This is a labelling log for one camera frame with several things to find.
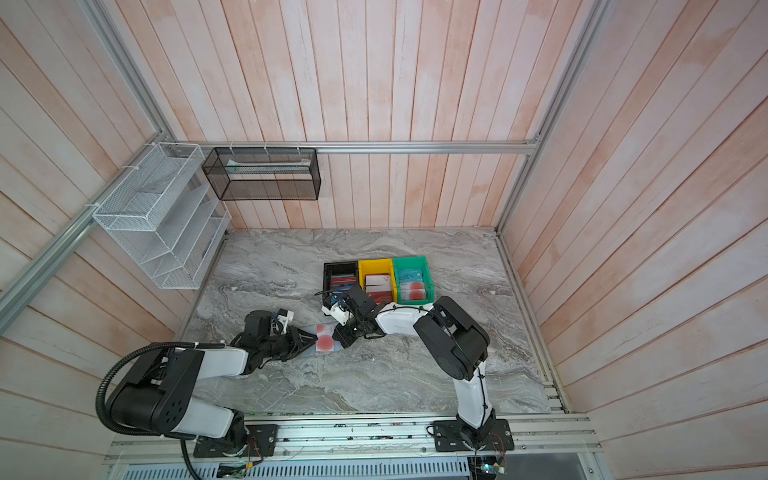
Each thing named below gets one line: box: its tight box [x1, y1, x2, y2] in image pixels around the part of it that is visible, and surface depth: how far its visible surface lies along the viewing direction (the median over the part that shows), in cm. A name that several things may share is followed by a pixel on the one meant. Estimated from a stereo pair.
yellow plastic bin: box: [358, 258, 398, 303], surface depth 103 cm
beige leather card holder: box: [303, 341, 344, 356], surface depth 90 cm
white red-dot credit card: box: [316, 325, 335, 352], surface depth 92 cm
